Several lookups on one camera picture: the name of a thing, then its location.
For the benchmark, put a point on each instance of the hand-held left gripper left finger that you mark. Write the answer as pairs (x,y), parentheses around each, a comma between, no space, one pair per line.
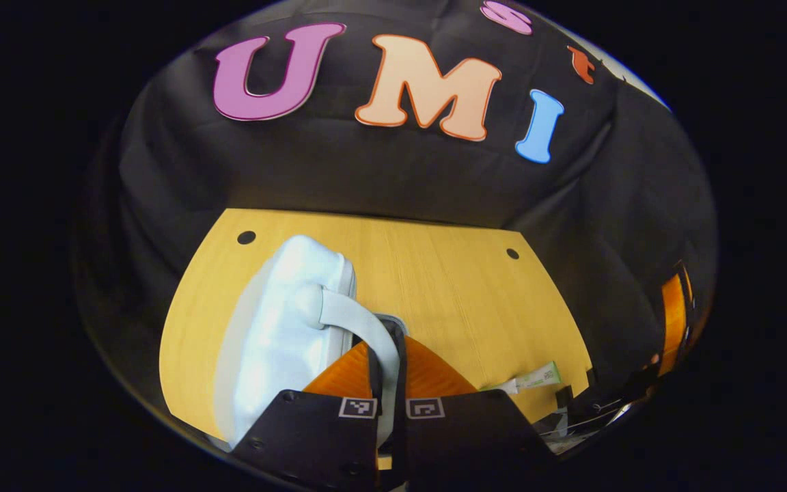
(311,430)

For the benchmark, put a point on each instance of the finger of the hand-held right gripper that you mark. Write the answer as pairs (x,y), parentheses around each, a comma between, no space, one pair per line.
(675,321)

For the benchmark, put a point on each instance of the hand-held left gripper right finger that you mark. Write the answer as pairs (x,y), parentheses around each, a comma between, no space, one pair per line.
(468,430)

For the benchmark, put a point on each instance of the colourful printed cream tube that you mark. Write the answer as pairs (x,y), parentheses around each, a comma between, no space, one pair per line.
(537,377)

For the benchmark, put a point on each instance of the light blue small suitcase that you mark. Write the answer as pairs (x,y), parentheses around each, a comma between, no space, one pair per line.
(284,307)

